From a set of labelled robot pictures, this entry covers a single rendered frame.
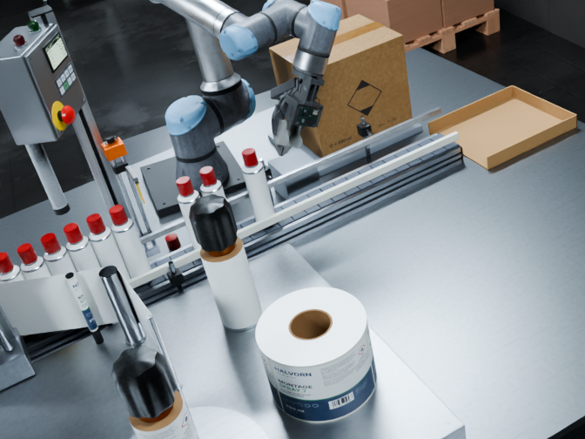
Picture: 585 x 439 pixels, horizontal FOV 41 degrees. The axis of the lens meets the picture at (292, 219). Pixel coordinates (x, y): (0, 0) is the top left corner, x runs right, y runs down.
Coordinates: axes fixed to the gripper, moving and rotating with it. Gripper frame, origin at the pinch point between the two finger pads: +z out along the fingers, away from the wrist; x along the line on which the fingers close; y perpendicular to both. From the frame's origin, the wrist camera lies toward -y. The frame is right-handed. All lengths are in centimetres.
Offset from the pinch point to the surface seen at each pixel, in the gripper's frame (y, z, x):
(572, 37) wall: -159, -33, 262
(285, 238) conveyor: 5.8, 20.5, 4.9
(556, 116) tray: 6, -21, 79
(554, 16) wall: -176, -41, 260
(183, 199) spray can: 1.9, 14.0, -22.4
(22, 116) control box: -2, 0, -59
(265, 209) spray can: 2.6, 14.7, -1.1
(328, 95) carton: -19.3, -10.3, 21.7
